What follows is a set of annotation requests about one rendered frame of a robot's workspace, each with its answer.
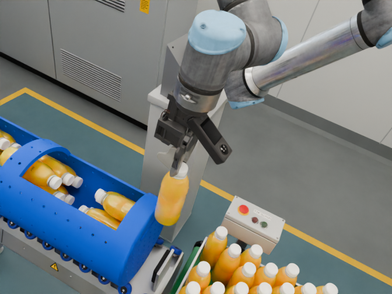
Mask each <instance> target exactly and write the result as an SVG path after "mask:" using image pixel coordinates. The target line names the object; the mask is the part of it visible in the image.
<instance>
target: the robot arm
mask: <svg viewBox="0 0 392 294"><path fill-rule="evenodd" d="M217 2H218V5H219V9H220V10H219V11H217V10H205V11H203V12H201V13H199V14H198V15H197V16H196V17H195V19H194V21H193V23H192V26H191V28H190V30H189V32H188V40H187V45H186V47H185V51H184V55H183V59H182V62H181V66H180V70H179V73H178V76H177V80H176V84H175V87H174V89H173V90H172V91H171V92H169V93H168V95H167V99H169V104H168V107H167V109H165V110H166V111H165V110H164V111H163V112H164V113H163V112H162V113H161V116H160V118H159V119H158V121H157V126H156V130H155V134H154V137H155V138H157V139H159V140H160V141H161V142H163V143H164V144H166V145H168V146H169V145H170V144H171V145H173V146H172V147H170V149H169V151H168V152H159V153H158V154H157V158H158V159H159V160H160V161H161V162H162V163H163V164H164V165H165V166H166V167H167V168H168V169H169V170H170V177H174V176H176V175H177V174H178V173H179V170H180V167H181V164H182V162H184V163H187V161H188V159H189V158H190V156H191V154H192V152H193V149H194V148H195V146H196V143H197V141H198V140H199V141H200V143H201V144H202V146H203V147H204V148H205V150H206V151H207V152H208V154H209V155H210V157H211V158H212V160H213V161H214V162H215V163H216V164H217V165H219V164H222V163H225V161H226V160H227V158H228V157H229V156H230V154H231V153H232V149H231V147H230V146H229V144H228V143H227V142H226V140H225V139H224V137H223V136H222V134H221V133H220V132H219V130H218V129H217V127H216V126H215V124H214V123H213V122H212V120H211V119H210V117H209V116H208V112H209V111H212V110H213V109H214V108H215V107H216V105H217V103H218V100H219V98H220V95H221V93H222V90H223V89H224V91H225V93H226V97H227V100H228V102H229V104H230V106H231V108H232V109H234V110H235V109H240V108H243V107H247V106H250V105H253V104H257V103H261V102H263V101H264V96H266V95H267V94H268V92H269V91H270V88H273V87H275V86H278V85H280V84H282V83H285V82H287V81H290V80H292V79H295V78H297V77H299V76H302V75H304V74H307V73H309V72H311V71H314V70H316V69H319V68H321V67H324V66H326V65H328V64H331V63H333V62H335V61H338V60H341V59H343V58H345V57H348V56H350V55H353V54H355V53H358V52H360V51H362V50H365V49H367V48H372V47H374V46H376V48H377V49H382V48H384V47H387V46H389V45H391V44H392V0H362V4H363V7H364V10H362V11H360V12H358V13H357V14H356V15H354V16H352V17H350V18H348V19H346V20H344V21H342V22H340V23H338V24H336V25H334V26H332V27H330V28H328V29H326V30H324V31H322V32H321V33H319V34H317V35H315V36H313V37H311V38H308V39H307V40H305V41H303V42H301V43H299V44H297V45H294V46H293V47H291V48H289V49H287V50H286V47H287V44H288V31H287V28H286V26H285V24H284V22H283V21H282V20H281V19H279V18H278V17H276V16H272V15H271V11H270V8H269V6H268V2H267V0H217ZM162 114H163V115H162ZM165 115H166V116H165Z"/></svg>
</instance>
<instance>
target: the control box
mask: <svg viewBox="0 0 392 294"><path fill-rule="evenodd" d="M241 205H246V206H247V207H248V208H249V212H248V213H242V212H240V210H239V206H241ZM258 212H259V213H258ZM266 216H267V217H268V218H267V217H266ZM253 217H257V218H258V222H257V223H254V222H253V221H252V218H253ZM262 222H267V224H268V225H267V227H262V226H261V223H262ZM284 224H285V220H284V219H282V218H280V217H278V216H276V215H274V214H272V213H270V212H268V211H266V210H264V209H262V208H260V207H258V206H256V205H254V204H252V203H250V202H248V201H246V200H244V199H242V198H240V197H238V196H236V195H235V196H234V199H233V201H232V203H231V205H230V207H229V209H228V210H227V213H226V215H225V217H224V219H223V221H222V224H221V226H223V227H225V228H226V229H227V233H228V234H230V235H231V236H233V237H235V238H237V239H239V240H241V241H243V242H245V243H247V244H249V245H251V246H252V245H254V244H257V245H259V246H261V248H262V252H264V253H265V254H268V255H269V254H270V253H271V251H272V250H273V249H274V247H275V246H276V244H277V243H278V242H279V239H280V236H281V233H282V229H283V227H284Z"/></svg>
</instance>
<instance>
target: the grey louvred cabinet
mask: <svg viewBox="0 0 392 294"><path fill-rule="evenodd" d="M197 4H198V0H0V57H2V58H4V59H6V60H8V61H10V62H12V63H14V64H16V65H18V66H20V67H22V68H24V69H26V70H28V71H30V72H32V73H34V74H36V75H38V76H40V77H42V78H44V79H46V80H48V81H50V82H52V83H54V84H56V85H58V86H59V87H61V88H63V89H65V90H67V91H69V92H71V93H73V94H75V95H77V96H79V97H81V98H83V99H85V100H87V101H89V102H91V103H93V104H95V105H97V106H99V107H101V108H103V109H105V110H107V111H109V112H111V113H113V114H115V115H117V116H119V117H121V118H123V119H125V120H127V121H129V122H130V123H132V124H134V125H136V126H138V127H140V128H142V129H144V130H146V131H147V130H148V121H149V112H150V106H151V103H150V102H149V101H148V94H149V93H150V92H151V91H153V90H154V89H156V88H157V87H158V86H159V85H161V84H162V77H163V69H164V64H165V56H166V49H167V45H168V44H169V43H171V42H172V41H174V40H177V39H178V38H180V37H182V36H184V35H185V34H187V33H188V32H189V30H190V28H191V26H192V25H193V21H194V19H195V13H196V10H197Z"/></svg>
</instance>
